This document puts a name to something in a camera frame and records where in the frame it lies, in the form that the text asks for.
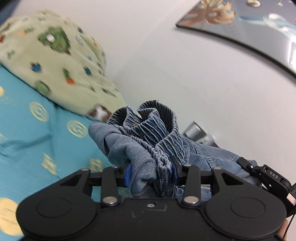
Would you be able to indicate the blue denim pants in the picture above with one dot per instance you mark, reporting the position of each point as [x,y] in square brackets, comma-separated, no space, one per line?
[148,138]

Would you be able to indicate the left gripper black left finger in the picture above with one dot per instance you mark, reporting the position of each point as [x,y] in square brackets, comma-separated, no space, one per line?
[112,178]

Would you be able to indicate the teal patterned bed sheet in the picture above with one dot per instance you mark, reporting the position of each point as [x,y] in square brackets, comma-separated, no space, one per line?
[41,143]

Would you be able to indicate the green cartoon fleece blanket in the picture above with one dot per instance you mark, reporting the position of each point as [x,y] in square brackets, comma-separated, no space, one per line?
[61,61]

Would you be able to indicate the person's right hand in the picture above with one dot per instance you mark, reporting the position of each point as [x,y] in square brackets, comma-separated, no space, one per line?
[282,232]

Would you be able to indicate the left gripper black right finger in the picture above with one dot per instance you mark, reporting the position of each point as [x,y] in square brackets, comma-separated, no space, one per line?
[187,175]

